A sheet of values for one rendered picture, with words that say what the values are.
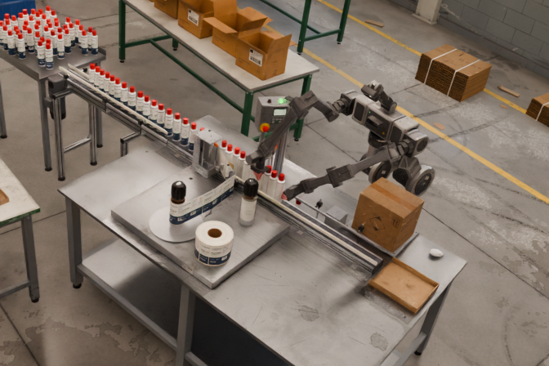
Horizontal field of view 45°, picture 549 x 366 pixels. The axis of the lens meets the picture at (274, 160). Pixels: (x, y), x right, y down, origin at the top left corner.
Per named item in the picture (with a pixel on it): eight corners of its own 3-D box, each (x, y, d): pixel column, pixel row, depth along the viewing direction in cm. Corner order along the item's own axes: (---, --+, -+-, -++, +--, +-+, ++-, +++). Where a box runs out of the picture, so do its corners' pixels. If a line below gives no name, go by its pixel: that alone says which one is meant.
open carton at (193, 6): (167, 25, 608) (168, -13, 586) (205, 16, 636) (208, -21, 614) (192, 42, 587) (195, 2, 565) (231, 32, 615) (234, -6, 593)
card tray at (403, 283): (368, 283, 363) (369, 278, 360) (391, 261, 380) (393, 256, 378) (415, 314, 349) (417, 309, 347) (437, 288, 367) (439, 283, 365)
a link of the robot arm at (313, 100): (319, 100, 350) (309, 85, 353) (300, 115, 353) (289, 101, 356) (341, 115, 392) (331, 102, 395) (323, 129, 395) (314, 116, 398)
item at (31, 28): (-12, 42, 516) (-16, 18, 505) (49, 24, 556) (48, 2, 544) (22, 64, 496) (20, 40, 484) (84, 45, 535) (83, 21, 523)
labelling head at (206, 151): (191, 168, 418) (194, 135, 403) (205, 160, 427) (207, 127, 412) (207, 178, 412) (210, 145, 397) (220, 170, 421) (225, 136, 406)
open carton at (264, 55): (224, 66, 558) (228, 25, 537) (265, 52, 590) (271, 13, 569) (256, 85, 538) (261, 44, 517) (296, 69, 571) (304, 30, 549)
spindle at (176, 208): (165, 222, 372) (167, 183, 355) (176, 216, 378) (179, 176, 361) (176, 230, 368) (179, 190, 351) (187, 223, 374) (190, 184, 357)
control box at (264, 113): (253, 123, 395) (257, 96, 385) (280, 122, 401) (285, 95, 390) (258, 133, 388) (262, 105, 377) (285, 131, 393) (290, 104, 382)
